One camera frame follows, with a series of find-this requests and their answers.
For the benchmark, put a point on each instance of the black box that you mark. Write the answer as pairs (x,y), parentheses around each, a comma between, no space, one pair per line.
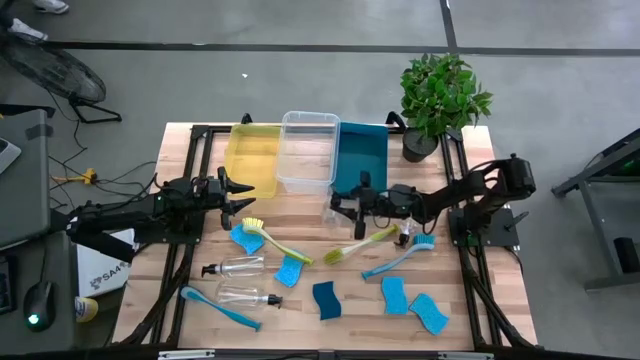
(627,255)

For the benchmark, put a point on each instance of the yellow plastic bin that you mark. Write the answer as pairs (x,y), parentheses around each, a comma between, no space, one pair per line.
(250,160)

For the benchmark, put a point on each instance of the light blue sponge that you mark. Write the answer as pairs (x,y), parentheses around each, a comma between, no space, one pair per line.
(395,296)
(247,243)
(429,314)
(289,274)

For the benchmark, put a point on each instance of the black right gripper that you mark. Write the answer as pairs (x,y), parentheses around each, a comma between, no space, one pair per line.
(382,202)

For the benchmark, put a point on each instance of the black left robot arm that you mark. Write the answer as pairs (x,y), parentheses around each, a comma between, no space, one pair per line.
(150,207)

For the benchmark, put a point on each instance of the black floor fan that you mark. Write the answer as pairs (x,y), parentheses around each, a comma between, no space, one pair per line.
(55,72)

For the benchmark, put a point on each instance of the dark grey desk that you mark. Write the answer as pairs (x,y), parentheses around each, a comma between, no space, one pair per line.
(60,280)

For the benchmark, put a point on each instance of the teal plastic bin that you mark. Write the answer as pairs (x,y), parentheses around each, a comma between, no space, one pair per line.
(362,150)

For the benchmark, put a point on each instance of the black diagonal bar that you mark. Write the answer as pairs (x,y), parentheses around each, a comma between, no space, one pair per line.
(105,247)

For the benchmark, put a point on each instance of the person's white shoe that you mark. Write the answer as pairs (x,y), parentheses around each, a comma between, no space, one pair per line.
(27,31)
(50,6)

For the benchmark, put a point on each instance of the silver metal bracket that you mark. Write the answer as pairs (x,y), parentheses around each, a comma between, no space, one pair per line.
(465,355)
(187,354)

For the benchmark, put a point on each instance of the grey laptop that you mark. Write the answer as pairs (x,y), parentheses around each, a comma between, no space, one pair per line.
(7,155)

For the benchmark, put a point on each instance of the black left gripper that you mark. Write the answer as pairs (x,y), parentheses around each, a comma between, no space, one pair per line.
(210,197)

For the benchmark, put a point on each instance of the green dish brush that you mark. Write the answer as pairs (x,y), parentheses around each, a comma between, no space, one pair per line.
(252,226)
(334,256)

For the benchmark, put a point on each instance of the blue dish brush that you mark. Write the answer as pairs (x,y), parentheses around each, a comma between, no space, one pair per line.
(220,309)
(424,242)

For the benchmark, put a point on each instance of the black computer mouse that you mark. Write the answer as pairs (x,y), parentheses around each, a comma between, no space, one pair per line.
(39,305)

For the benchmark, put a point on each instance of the grey metal stand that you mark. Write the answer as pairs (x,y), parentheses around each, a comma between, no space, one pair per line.
(602,235)

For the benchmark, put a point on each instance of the white cardboard box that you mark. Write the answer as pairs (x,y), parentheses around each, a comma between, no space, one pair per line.
(105,277)

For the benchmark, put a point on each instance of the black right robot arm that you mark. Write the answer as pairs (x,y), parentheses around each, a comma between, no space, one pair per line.
(450,195)

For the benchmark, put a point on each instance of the black keyboard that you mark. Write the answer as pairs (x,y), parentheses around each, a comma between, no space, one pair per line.
(6,285)

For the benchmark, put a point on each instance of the clear plastic bin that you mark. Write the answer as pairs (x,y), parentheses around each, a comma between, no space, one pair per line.
(307,150)

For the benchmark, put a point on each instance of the black device green light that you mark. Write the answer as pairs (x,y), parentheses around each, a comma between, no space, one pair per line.
(627,167)

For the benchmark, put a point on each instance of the dark blue sponge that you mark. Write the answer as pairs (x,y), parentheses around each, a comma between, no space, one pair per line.
(326,301)

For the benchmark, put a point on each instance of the green potted plant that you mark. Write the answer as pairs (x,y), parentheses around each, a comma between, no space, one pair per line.
(440,95)

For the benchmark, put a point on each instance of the yellow white small container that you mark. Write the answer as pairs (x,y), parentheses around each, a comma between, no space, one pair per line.
(86,310)

